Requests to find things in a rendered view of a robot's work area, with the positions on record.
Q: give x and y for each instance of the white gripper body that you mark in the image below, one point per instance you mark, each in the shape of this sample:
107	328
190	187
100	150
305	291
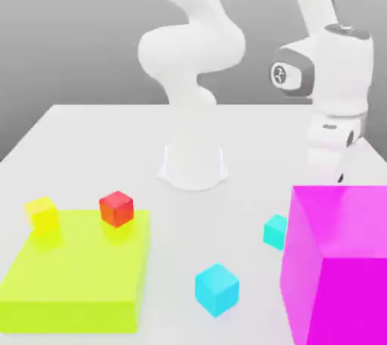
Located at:
323	163

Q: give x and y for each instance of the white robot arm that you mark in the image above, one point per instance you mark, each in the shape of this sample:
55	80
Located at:
190	54

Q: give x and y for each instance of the small turquoise cube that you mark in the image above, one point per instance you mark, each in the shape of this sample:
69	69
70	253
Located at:
274	231

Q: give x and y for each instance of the small cyan cube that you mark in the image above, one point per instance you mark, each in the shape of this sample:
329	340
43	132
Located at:
216	289

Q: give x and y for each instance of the small red cube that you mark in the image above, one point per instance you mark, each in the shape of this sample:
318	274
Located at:
116	210

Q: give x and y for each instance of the small yellow cube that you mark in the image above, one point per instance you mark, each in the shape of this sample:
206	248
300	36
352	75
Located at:
42	215

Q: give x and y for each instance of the large magenta box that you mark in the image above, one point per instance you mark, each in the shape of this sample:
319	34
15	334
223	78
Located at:
338	260

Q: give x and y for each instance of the large lime green box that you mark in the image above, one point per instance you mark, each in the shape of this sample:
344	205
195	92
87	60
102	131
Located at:
75	275

